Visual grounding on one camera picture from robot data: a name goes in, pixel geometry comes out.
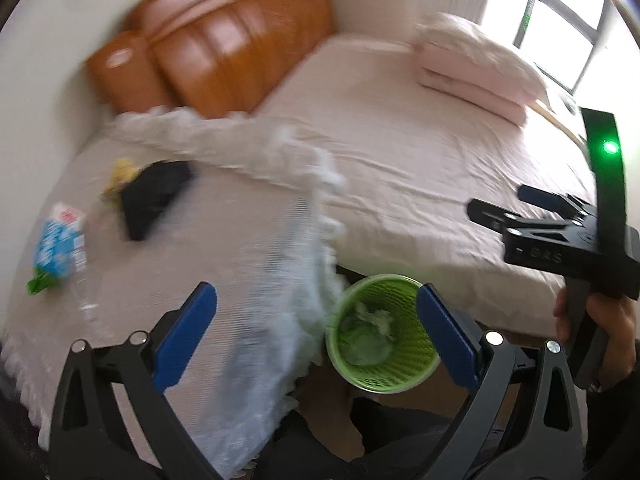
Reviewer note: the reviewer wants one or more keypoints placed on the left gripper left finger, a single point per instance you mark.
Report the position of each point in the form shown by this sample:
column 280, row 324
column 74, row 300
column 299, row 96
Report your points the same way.
column 89, row 438

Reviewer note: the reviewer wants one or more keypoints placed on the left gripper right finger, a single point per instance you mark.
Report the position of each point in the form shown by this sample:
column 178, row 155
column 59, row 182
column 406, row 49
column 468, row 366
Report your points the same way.
column 520, row 419

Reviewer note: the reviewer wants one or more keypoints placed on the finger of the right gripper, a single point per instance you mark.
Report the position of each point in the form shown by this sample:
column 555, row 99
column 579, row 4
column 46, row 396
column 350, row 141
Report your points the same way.
column 566, row 206
column 495, row 218

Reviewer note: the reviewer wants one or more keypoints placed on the black cloth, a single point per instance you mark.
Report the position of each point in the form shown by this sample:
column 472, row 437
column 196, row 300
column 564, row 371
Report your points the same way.
column 146, row 198

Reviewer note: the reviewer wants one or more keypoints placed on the green mesh trash basket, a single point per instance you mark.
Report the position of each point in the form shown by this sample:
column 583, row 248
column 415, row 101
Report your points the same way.
column 413, row 358

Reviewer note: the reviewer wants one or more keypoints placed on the person's right hand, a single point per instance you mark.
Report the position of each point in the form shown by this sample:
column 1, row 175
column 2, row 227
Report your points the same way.
column 618, row 318

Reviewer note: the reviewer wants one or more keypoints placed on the pink bed sheet mattress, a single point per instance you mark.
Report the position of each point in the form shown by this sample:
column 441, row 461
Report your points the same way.
column 412, row 158

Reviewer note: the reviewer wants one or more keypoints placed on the clear plastic bottle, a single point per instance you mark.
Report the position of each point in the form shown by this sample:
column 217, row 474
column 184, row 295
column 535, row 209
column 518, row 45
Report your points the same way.
column 83, row 280

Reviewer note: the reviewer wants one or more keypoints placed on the crumpled paper in basket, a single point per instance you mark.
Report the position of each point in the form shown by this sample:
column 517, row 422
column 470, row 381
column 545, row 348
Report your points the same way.
column 365, row 337

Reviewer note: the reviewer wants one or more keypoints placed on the blue white milk carton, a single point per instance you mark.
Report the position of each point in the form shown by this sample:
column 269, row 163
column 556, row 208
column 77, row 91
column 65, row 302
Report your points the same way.
column 62, row 234

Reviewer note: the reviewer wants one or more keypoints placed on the white lace cover cloth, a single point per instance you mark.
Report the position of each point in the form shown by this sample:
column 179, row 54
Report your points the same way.
column 251, row 223

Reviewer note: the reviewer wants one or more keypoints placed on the yellow crumpled wrapper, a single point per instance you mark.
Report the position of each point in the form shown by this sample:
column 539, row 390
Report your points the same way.
column 123, row 172

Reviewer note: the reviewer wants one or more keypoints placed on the wooden bed headboard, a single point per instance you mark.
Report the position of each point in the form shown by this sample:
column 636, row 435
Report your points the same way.
column 215, row 56

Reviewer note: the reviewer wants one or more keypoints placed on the window with dark frame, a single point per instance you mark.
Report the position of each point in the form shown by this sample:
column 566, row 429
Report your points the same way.
column 559, row 36

